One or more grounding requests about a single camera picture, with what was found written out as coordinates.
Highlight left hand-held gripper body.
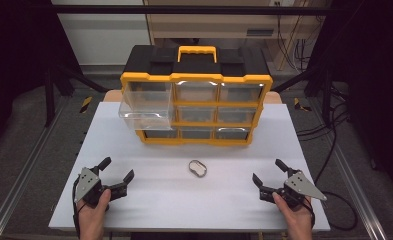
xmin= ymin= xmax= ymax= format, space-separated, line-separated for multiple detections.
xmin=73 ymin=165 xmax=129 ymax=210

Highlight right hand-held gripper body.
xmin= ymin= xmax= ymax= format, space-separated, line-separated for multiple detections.
xmin=258 ymin=169 xmax=328 ymax=210

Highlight small grey oval ring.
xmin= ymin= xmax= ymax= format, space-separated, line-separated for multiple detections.
xmin=188 ymin=159 xmax=208 ymax=178

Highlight large clear plastic drawer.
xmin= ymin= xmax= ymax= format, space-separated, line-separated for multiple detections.
xmin=118 ymin=81 xmax=174 ymax=131

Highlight person's right hand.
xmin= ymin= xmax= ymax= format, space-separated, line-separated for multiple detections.
xmin=272 ymin=192 xmax=314 ymax=231

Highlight person's left hand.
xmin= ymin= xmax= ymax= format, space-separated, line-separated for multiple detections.
xmin=77 ymin=188 xmax=113 ymax=231

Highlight yellow and black tape marker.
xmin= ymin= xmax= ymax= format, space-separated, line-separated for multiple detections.
xmin=79 ymin=96 xmax=94 ymax=115
xmin=293 ymin=97 xmax=312 ymax=113

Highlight group of small clear drawers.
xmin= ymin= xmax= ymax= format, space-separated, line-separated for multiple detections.
xmin=143 ymin=80 xmax=265 ymax=140

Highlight yellow and black organizer cabinet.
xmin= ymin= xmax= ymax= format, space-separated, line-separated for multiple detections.
xmin=119 ymin=44 xmax=274 ymax=147

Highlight white cabinet panel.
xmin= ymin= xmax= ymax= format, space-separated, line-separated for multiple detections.
xmin=51 ymin=0 xmax=152 ymax=66

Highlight light wooden desk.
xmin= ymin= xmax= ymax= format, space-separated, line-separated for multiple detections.
xmin=145 ymin=0 xmax=322 ymax=46

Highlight black metal crossbar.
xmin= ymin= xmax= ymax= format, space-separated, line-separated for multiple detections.
xmin=50 ymin=4 xmax=337 ymax=16

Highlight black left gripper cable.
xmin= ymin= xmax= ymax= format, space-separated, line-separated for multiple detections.
xmin=71 ymin=178 xmax=86 ymax=240

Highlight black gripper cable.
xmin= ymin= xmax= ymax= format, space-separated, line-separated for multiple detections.
xmin=71 ymin=178 xmax=86 ymax=240
xmin=308 ymin=190 xmax=359 ymax=232

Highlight long black floor cable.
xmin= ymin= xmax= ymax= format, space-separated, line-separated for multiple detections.
xmin=313 ymin=99 xmax=350 ymax=186

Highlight bundle of black floor cables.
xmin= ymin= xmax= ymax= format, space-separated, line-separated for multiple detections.
xmin=296 ymin=99 xmax=350 ymax=138

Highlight aluminium floor rail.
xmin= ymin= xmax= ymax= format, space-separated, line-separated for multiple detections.
xmin=0 ymin=98 xmax=70 ymax=240
xmin=330 ymin=143 xmax=389 ymax=240

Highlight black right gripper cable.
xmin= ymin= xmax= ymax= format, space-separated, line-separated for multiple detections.
xmin=308 ymin=190 xmax=359 ymax=232

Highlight black metal frame stand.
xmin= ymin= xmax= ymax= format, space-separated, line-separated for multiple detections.
xmin=43 ymin=63 xmax=109 ymax=128
xmin=273 ymin=63 xmax=335 ymax=118

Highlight hanging cables under desk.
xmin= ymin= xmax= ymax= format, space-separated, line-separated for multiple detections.
xmin=275 ymin=0 xmax=320 ymax=75

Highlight yellow carry handle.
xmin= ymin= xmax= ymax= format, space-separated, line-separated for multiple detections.
xmin=177 ymin=45 xmax=218 ymax=64

